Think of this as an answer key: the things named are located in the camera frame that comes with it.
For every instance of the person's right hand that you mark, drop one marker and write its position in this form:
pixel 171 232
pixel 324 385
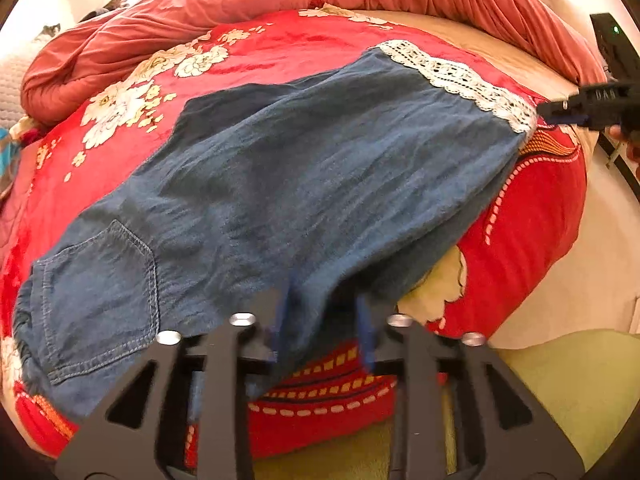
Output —
pixel 616 133

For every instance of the blue denim pants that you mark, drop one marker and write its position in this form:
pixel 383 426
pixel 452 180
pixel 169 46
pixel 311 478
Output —
pixel 310 170

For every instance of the white quilted headboard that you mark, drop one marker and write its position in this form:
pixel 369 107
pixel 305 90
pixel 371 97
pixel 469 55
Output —
pixel 15 80

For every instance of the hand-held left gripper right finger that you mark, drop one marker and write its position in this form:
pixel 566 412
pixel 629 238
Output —
pixel 366 332

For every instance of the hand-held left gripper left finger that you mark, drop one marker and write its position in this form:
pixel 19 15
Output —
pixel 279 317

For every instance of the mauve pillow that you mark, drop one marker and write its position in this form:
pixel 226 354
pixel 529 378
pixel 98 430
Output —
pixel 20 210

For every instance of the dark cloth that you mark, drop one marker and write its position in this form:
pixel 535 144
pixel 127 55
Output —
pixel 107 7

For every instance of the tan bed sheet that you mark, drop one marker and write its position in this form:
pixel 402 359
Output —
pixel 500 45

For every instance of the red floral blanket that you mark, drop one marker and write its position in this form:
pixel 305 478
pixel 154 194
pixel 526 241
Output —
pixel 300 45

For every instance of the blue striped cloth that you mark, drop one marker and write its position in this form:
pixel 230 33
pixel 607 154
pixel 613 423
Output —
pixel 7 160

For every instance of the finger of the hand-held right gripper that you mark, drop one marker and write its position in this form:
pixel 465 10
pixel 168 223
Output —
pixel 567 109

